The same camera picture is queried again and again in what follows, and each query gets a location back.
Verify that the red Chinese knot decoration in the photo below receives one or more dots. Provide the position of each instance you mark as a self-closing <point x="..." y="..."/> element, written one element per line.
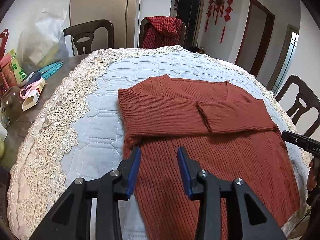
<point x="218" y="9"/>

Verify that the light blue quilted table cover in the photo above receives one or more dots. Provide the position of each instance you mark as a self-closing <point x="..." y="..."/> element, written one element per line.
<point x="78" y="131"/>

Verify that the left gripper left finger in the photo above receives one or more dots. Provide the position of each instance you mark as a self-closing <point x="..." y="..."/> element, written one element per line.
<point x="128" y="169"/>

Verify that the dark chair with garment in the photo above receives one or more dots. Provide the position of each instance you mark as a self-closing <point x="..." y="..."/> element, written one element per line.
<point x="144" y="26"/>

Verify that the person's right hand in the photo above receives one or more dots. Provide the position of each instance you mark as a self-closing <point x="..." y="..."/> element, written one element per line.
<point x="311" y="183"/>

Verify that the clear glass jar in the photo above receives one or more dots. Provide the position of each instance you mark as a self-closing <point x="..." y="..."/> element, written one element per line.
<point x="11" y="106"/>

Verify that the dark wooden chair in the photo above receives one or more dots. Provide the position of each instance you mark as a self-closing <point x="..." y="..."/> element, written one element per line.
<point x="305" y="100"/>
<point x="83" y="34"/>

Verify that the teal folded umbrella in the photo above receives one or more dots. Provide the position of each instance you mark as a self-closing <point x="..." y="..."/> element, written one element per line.
<point x="50" y="70"/>

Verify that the green leaf-print tissue pack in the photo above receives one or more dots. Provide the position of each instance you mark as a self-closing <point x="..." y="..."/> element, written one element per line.
<point x="19" y="73"/>

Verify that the dark wooden chair right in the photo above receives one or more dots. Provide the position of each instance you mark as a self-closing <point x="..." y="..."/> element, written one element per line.
<point x="305" y="100"/>

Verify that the rust red knitted sweater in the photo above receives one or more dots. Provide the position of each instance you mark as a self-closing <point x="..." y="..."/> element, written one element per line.
<point x="223" y="127"/>

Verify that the pink lidded bottle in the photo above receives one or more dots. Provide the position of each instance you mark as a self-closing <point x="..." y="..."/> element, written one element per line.
<point x="7" y="73"/>

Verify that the dark wooden chair left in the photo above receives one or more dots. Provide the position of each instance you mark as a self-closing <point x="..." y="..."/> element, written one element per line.
<point x="83" y="34"/>

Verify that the red checkered garment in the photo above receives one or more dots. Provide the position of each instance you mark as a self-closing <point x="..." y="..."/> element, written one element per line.
<point x="164" y="31"/>

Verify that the white plastic bag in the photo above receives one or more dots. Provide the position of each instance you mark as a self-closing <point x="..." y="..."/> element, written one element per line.
<point x="42" y="41"/>

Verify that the brown wooden door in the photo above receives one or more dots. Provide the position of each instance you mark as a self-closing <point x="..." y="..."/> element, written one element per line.
<point x="256" y="38"/>

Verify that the white box with pink scissors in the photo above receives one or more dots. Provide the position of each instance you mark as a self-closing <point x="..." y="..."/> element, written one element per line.
<point x="31" y="94"/>

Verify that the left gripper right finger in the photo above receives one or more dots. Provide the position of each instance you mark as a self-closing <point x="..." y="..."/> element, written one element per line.
<point x="189" y="169"/>

